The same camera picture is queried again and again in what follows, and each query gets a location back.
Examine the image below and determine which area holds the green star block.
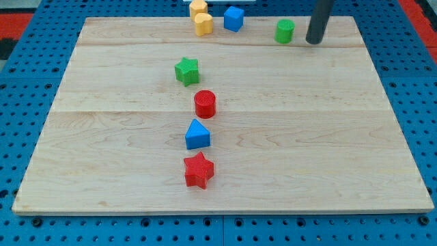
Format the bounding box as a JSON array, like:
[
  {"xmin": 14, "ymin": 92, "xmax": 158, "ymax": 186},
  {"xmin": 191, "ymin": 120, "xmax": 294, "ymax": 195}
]
[{"xmin": 174, "ymin": 57, "xmax": 199, "ymax": 87}]

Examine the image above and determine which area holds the red star block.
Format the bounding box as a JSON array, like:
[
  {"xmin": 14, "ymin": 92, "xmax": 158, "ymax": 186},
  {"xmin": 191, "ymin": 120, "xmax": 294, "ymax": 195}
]
[{"xmin": 184, "ymin": 152, "xmax": 214, "ymax": 189}]

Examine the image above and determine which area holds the blue triangle block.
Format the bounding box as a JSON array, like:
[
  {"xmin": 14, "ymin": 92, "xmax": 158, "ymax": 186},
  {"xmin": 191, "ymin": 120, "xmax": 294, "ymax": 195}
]
[{"xmin": 185, "ymin": 119, "xmax": 210, "ymax": 150}]

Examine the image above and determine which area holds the red cylinder block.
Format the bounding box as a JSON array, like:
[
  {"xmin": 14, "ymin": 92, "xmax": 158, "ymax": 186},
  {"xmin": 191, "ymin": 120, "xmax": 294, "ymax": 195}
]
[{"xmin": 194, "ymin": 90, "xmax": 216, "ymax": 119}]

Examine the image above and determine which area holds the wooden board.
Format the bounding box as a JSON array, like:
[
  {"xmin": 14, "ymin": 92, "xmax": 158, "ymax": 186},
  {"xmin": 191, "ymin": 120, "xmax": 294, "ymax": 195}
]
[{"xmin": 12, "ymin": 16, "xmax": 434, "ymax": 216}]

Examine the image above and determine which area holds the yellow heart block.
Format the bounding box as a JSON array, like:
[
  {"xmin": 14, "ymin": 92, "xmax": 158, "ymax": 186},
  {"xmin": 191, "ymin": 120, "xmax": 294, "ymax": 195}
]
[{"xmin": 194, "ymin": 13, "xmax": 214, "ymax": 36}]

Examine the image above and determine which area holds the blue cube block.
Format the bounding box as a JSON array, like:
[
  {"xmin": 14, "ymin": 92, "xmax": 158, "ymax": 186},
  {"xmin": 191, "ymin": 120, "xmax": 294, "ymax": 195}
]
[{"xmin": 223, "ymin": 6, "xmax": 244, "ymax": 32}]

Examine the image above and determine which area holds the green cylinder block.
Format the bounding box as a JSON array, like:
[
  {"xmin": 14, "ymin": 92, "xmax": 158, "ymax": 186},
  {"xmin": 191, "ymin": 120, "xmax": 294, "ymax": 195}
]
[{"xmin": 274, "ymin": 19, "xmax": 295, "ymax": 44}]

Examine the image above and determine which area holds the yellow hexagon block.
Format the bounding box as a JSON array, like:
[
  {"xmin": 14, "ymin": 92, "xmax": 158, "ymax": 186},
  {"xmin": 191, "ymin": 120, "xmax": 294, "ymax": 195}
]
[{"xmin": 188, "ymin": 0, "xmax": 208, "ymax": 21}]

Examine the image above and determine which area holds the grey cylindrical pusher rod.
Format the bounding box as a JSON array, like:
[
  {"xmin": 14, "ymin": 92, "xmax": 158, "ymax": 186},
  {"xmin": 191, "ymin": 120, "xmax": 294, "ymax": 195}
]
[{"xmin": 305, "ymin": 0, "xmax": 335, "ymax": 45}]

